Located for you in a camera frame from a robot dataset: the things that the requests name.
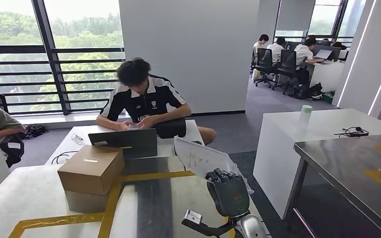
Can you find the black bag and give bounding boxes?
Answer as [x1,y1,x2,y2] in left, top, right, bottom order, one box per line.
[18,124,49,140]

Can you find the black pouch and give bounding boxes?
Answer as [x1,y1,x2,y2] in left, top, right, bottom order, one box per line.
[154,118,187,139]

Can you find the grey laptop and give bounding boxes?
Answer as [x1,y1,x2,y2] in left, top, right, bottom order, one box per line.
[88,128,158,161]

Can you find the white table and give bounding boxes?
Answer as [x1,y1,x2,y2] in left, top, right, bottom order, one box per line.
[253,108,381,221]

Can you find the black backpack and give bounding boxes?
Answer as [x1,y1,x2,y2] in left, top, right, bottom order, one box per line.
[290,82,323,101]

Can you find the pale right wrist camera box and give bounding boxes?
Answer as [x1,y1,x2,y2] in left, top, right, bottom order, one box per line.
[181,209,236,237]

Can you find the steel workbench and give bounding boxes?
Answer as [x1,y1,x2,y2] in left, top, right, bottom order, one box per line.
[0,156,270,238]

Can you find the black window railing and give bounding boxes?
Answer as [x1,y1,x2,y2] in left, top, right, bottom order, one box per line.
[0,46,126,116]

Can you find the small green box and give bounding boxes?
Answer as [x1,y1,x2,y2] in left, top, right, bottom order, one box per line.
[321,91,335,104]

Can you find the black office chair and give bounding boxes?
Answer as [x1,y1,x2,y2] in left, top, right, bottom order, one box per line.
[272,50,298,96]
[0,93,25,168]
[254,47,275,89]

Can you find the pale green cup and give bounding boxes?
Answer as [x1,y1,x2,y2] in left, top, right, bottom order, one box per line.
[299,105,314,127]

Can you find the cardboard box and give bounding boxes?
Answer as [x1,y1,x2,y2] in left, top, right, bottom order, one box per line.
[64,190,112,214]
[57,145,126,197]

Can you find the white plastic car trim part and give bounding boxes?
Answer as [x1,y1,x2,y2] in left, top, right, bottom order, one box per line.
[173,136,254,194]

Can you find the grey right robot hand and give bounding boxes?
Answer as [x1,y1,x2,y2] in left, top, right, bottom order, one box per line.
[205,168,251,219]

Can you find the black headset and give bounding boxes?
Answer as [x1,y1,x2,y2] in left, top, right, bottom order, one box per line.
[333,126,370,139]

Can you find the black cable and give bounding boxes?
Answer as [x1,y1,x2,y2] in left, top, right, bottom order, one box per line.
[51,150,79,165]

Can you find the open laptop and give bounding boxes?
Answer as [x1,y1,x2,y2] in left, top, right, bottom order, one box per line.
[315,49,333,60]

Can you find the clear glasses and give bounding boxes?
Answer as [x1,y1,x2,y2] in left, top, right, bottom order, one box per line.
[70,133,85,146]

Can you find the steel table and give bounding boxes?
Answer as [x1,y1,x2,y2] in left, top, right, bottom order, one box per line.
[292,133,381,238]

